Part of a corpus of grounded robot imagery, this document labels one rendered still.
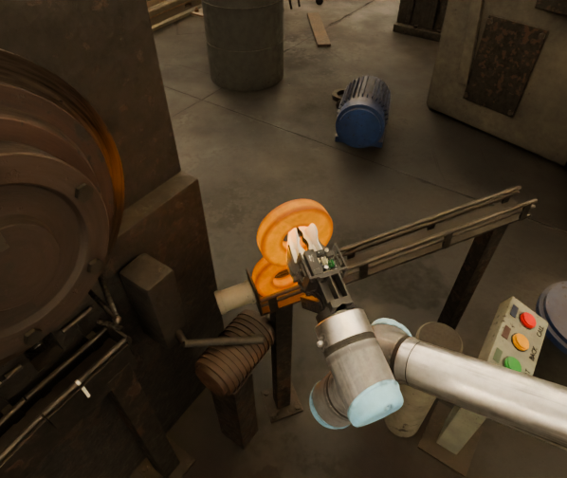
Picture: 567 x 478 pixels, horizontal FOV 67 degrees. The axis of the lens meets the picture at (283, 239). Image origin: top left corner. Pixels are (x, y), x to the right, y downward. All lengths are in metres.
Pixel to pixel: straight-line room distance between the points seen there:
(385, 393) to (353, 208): 1.71
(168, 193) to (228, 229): 1.18
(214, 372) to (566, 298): 1.10
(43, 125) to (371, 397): 0.58
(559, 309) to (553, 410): 0.84
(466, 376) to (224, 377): 0.58
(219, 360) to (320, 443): 0.60
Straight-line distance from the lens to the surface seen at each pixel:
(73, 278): 0.68
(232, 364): 1.13
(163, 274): 0.96
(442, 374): 0.80
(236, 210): 2.30
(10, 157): 0.56
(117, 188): 0.77
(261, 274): 1.00
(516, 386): 0.77
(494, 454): 1.73
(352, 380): 0.69
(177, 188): 1.05
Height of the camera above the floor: 1.50
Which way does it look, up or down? 45 degrees down
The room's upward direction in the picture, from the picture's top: straight up
